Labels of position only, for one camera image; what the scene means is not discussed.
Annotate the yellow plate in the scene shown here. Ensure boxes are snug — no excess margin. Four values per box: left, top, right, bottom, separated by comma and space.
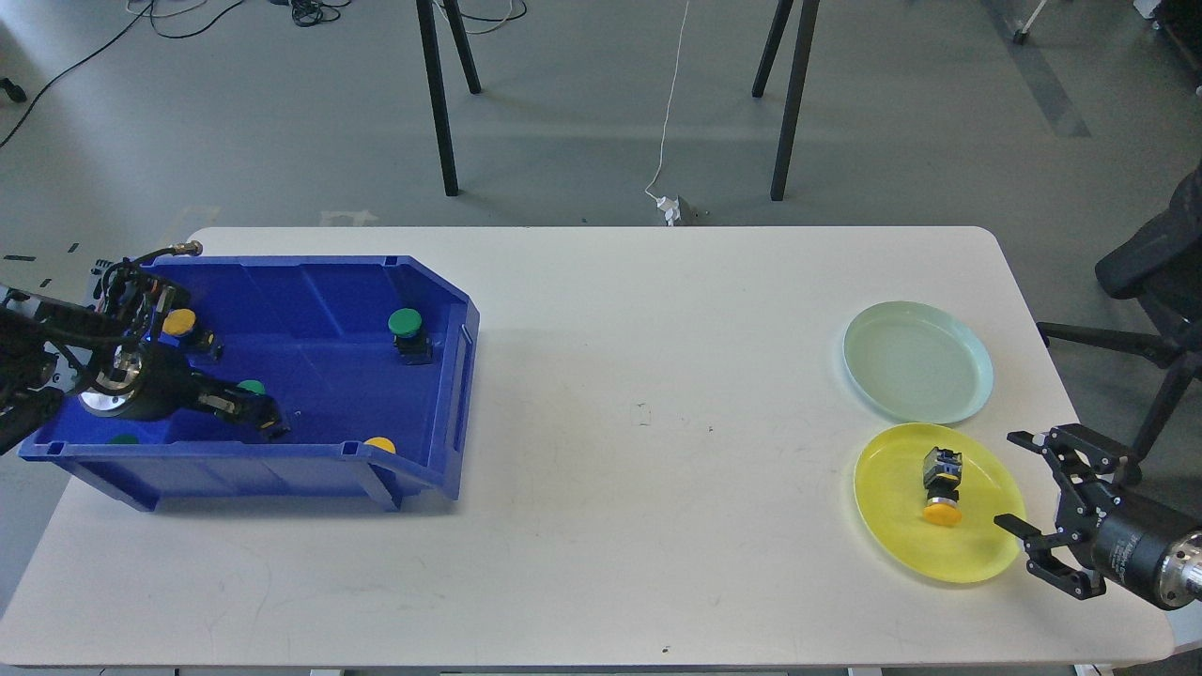
853, 422, 1027, 585

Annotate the yellow push button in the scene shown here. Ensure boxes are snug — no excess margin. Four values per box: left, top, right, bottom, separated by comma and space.
920, 447, 964, 527
162, 308, 224, 364
363, 437, 395, 453

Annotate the black office chair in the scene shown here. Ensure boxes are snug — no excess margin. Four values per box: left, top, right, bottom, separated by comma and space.
1036, 167, 1201, 459

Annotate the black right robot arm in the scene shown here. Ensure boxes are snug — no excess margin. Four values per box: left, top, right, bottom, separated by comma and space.
994, 423, 1201, 611

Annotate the blue plastic storage bin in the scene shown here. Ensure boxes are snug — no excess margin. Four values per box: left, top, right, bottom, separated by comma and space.
14, 256, 478, 511

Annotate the yellow push button front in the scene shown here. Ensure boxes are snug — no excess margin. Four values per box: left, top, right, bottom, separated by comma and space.
363, 437, 395, 453

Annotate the white floor cable with plug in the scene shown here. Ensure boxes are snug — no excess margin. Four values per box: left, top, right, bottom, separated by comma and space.
644, 0, 713, 227

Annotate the green push button right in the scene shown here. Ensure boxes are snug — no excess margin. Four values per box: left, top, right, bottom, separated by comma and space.
387, 307, 435, 364

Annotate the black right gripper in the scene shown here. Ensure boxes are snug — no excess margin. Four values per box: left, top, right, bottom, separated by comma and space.
994, 423, 1201, 610

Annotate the light green plate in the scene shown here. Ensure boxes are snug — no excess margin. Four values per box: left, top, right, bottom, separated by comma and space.
840, 300, 995, 426

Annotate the green push button centre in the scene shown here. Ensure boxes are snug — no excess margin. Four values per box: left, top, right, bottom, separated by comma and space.
236, 379, 291, 440

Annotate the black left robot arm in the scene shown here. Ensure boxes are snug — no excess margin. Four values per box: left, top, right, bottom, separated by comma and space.
1, 241, 288, 451

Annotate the black tripod legs right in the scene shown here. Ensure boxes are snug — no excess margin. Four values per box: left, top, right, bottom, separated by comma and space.
751, 1, 821, 202

